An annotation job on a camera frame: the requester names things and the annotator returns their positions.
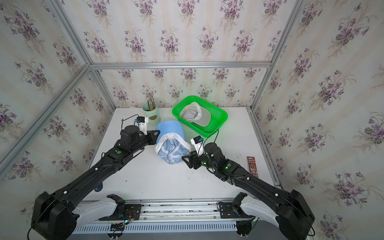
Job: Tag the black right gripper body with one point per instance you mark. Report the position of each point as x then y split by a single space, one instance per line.
197 160

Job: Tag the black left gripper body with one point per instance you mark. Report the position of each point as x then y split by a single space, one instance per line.
151 141

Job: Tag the light blue baseball cap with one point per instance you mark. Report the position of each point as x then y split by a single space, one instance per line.
171 144

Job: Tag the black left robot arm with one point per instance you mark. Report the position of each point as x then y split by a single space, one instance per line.
54 216

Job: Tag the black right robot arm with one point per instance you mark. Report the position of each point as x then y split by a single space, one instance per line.
293 214

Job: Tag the beige baseball cap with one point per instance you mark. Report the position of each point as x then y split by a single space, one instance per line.
195 113

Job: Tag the mint green pencil cup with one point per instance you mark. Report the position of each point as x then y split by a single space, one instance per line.
154 116

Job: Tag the bundle of coloured pencils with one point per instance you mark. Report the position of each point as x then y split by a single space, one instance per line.
151 105

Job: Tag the green plastic basket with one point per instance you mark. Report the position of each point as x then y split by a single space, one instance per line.
212 117

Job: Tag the red patterned card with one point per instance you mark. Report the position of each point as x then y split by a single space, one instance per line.
252 166

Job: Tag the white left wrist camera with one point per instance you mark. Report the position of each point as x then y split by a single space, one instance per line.
142 123

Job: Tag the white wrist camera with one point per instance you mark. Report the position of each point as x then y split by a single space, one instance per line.
197 142
142 123

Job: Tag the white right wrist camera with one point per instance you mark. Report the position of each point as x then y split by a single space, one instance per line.
197 142

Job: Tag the aluminium mounting rail frame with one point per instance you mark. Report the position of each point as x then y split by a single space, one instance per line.
106 207

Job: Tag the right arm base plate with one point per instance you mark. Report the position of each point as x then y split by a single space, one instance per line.
228 211

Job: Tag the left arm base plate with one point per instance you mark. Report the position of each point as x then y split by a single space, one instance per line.
130 212

